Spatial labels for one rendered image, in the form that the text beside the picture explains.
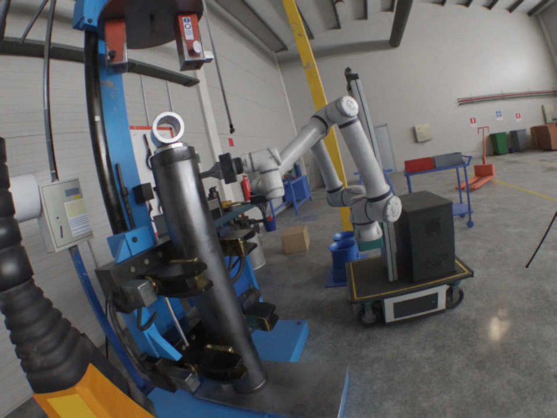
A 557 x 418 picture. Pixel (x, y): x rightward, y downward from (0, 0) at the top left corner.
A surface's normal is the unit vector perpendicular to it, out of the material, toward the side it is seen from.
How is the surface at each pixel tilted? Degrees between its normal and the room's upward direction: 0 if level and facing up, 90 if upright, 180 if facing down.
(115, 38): 90
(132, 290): 90
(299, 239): 90
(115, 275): 90
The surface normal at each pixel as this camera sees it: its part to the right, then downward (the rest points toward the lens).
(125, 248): 0.92, -0.18
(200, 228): 0.66, -0.05
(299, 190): -0.32, 0.22
